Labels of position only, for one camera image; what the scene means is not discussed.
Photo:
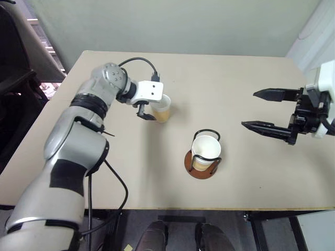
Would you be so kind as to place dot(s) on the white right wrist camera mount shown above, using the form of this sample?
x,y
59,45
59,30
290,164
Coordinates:
x,y
327,78

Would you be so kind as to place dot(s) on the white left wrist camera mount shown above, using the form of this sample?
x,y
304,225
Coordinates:
x,y
150,90

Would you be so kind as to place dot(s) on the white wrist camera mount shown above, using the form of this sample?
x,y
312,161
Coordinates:
x,y
327,78
150,90

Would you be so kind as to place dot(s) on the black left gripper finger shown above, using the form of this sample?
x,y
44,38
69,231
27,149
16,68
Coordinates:
x,y
146,116

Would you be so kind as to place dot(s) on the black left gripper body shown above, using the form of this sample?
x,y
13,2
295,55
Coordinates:
x,y
138,102

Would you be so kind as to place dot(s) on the white panel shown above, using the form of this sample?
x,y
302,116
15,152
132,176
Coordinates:
x,y
316,230

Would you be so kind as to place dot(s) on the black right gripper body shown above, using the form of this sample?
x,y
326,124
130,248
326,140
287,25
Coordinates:
x,y
308,115

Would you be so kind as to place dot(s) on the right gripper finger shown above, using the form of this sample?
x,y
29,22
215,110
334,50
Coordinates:
x,y
274,94
267,128

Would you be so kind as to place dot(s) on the dark rounded shape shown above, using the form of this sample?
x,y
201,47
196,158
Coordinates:
x,y
212,236
154,235

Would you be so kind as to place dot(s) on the beige board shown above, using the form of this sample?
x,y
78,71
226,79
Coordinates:
x,y
34,47

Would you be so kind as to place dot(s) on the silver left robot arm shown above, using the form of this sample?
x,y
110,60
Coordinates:
x,y
73,146

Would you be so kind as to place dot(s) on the black chair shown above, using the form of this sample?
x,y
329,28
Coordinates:
x,y
15,104

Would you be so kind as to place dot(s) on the paper cup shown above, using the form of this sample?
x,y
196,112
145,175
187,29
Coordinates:
x,y
162,112
205,149

